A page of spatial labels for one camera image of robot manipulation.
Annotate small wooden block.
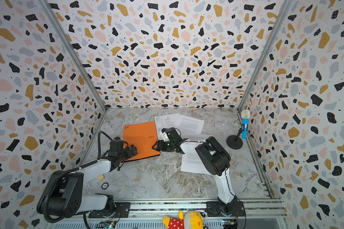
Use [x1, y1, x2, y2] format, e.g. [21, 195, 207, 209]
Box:
[97, 175, 105, 181]

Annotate orange black binder folder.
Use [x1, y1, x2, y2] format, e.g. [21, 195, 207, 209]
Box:
[123, 122, 160, 161]

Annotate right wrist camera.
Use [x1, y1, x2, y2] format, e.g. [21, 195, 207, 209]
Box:
[160, 128, 170, 141]

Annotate text paper sheet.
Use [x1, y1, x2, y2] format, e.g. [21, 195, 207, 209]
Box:
[176, 115, 204, 134]
[181, 135, 211, 175]

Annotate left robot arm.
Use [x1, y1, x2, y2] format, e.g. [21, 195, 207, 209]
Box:
[36, 137, 138, 223]

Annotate black corrugated cable conduit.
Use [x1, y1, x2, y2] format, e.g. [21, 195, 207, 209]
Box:
[35, 131, 115, 224]

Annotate black microphone stand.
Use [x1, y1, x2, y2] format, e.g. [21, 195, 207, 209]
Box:
[226, 128, 243, 150]

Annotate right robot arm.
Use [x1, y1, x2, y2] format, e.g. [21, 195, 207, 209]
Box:
[152, 127, 246, 217]

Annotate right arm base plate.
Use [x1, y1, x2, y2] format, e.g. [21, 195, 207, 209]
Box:
[205, 200, 246, 217]

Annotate yellow red plush toy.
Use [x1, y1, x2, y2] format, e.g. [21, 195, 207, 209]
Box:
[162, 211, 206, 229]

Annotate text paper sheet front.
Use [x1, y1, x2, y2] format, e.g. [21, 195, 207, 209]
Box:
[181, 135, 211, 175]

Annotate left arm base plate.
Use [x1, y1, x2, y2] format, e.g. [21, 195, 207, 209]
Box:
[88, 202, 131, 219]

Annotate text paper sheet back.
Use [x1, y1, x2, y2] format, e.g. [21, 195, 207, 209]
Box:
[176, 115, 204, 134]

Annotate aluminium mounting rail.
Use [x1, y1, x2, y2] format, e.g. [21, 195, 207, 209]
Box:
[87, 198, 291, 229]

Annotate blue toy microphone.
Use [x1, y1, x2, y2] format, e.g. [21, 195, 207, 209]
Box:
[241, 110, 250, 140]

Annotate paper sheet with diagram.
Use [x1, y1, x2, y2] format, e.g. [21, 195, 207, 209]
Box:
[154, 113, 180, 140]

